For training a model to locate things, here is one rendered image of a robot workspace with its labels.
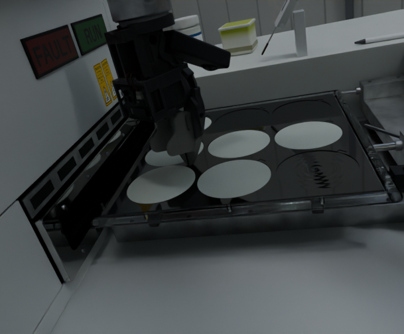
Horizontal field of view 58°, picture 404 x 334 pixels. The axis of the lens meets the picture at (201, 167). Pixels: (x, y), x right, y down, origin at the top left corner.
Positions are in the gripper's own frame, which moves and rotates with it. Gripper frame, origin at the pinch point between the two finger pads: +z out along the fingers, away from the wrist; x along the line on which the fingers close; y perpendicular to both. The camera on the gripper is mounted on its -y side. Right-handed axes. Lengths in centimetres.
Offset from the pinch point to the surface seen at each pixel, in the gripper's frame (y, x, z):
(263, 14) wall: -172, -109, 5
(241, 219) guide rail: 2.5, 10.3, 6.8
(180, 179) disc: 4.6, 2.1, 1.2
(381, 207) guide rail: -7.7, 24.7, 6.8
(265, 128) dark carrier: -14.2, 3.5, 1.3
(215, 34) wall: -160, -141, 12
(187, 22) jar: -36, -34, -14
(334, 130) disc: -16.4, 14.5, 1.4
